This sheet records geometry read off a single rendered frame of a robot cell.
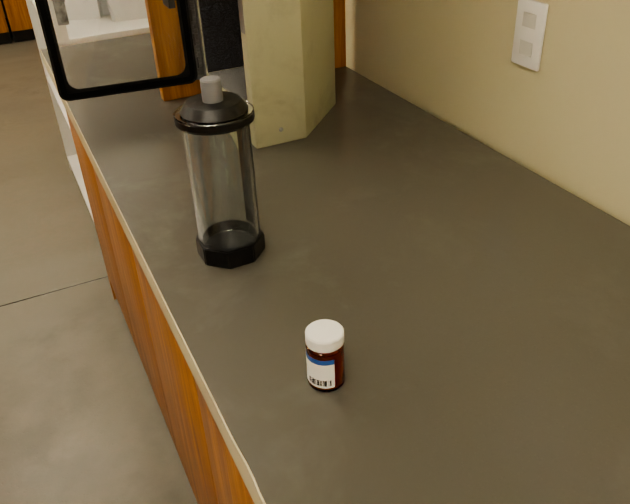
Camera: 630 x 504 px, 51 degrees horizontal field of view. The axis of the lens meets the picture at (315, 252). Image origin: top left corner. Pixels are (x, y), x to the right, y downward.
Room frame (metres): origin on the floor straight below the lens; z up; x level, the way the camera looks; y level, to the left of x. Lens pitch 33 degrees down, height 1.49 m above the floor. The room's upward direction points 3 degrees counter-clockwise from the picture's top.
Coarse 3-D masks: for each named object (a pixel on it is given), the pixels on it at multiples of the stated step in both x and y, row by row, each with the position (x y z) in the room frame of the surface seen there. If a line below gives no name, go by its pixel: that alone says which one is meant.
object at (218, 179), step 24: (240, 120) 0.82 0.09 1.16; (192, 144) 0.82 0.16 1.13; (216, 144) 0.81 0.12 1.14; (240, 144) 0.83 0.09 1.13; (192, 168) 0.83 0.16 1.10; (216, 168) 0.81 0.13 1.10; (240, 168) 0.83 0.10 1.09; (192, 192) 0.84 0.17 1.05; (216, 192) 0.81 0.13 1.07; (240, 192) 0.82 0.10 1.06; (216, 216) 0.81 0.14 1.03; (240, 216) 0.82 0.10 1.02; (216, 240) 0.82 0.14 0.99; (240, 240) 0.82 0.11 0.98
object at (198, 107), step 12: (204, 84) 0.85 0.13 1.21; (216, 84) 0.85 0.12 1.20; (192, 96) 0.88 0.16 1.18; (204, 96) 0.85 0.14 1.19; (216, 96) 0.85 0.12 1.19; (228, 96) 0.87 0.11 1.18; (192, 108) 0.83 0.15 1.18; (204, 108) 0.83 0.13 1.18; (216, 108) 0.83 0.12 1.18; (228, 108) 0.83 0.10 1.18; (240, 108) 0.84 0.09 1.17; (192, 120) 0.82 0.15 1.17; (204, 120) 0.82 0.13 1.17; (216, 120) 0.82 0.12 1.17
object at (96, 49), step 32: (64, 0) 1.43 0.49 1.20; (96, 0) 1.45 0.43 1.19; (128, 0) 1.47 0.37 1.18; (160, 0) 1.49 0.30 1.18; (64, 32) 1.43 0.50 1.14; (96, 32) 1.44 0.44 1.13; (128, 32) 1.46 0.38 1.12; (160, 32) 1.48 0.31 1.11; (64, 64) 1.42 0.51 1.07; (96, 64) 1.44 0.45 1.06; (128, 64) 1.46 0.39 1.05; (160, 64) 1.48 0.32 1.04
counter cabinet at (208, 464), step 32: (96, 192) 1.68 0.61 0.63; (96, 224) 1.97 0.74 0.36; (128, 256) 1.28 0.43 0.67; (128, 288) 1.44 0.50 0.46; (128, 320) 1.66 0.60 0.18; (160, 320) 1.01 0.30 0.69; (160, 352) 1.11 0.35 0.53; (160, 384) 1.23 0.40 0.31; (192, 384) 0.81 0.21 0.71; (192, 416) 0.87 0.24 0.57; (192, 448) 0.94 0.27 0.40; (224, 448) 0.66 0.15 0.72; (192, 480) 1.04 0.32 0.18; (224, 480) 0.70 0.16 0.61
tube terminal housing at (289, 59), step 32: (256, 0) 1.24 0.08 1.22; (288, 0) 1.27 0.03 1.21; (320, 0) 1.38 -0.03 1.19; (256, 32) 1.24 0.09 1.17; (288, 32) 1.27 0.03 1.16; (320, 32) 1.38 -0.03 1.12; (256, 64) 1.24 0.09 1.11; (288, 64) 1.26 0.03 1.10; (320, 64) 1.37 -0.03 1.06; (256, 96) 1.23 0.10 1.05; (288, 96) 1.26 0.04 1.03; (320, 96) 1.36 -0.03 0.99; (256, 128) 1.23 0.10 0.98; (288, 128) 1.26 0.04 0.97
